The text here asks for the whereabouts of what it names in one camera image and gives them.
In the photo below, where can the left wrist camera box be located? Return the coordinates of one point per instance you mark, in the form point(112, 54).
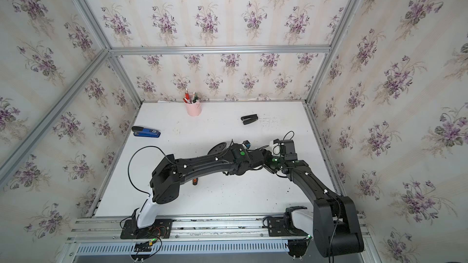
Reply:
point(247, 144)

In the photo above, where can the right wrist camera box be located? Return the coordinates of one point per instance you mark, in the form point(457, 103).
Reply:
point(284, 149)

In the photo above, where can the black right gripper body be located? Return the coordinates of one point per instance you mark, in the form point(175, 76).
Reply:
point(272, 162)

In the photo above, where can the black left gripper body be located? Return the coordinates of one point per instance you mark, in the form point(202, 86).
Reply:
point(244, 172)

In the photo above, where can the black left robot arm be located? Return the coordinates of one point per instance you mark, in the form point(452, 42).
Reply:
point(171, 173)

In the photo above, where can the aluminium front rail frame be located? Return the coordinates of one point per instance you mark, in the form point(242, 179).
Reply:
point(197, 235)

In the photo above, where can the black stapler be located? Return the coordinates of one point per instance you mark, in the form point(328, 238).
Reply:
point(249, 119)

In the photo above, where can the pink pen holder cup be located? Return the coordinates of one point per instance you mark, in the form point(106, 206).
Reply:
point(194, 109)

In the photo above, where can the blue stapler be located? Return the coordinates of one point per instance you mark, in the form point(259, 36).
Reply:
point(145, 132)

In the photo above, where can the pens in pink cup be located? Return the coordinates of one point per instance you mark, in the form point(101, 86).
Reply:
point(191, 98)

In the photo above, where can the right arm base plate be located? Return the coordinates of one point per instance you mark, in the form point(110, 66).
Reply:
point(280, 227)

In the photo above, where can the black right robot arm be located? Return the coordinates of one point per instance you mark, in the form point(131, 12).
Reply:
point(333, 224)

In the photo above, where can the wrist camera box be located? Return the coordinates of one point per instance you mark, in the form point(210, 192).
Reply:
point(284, 149)
point(247, 144)

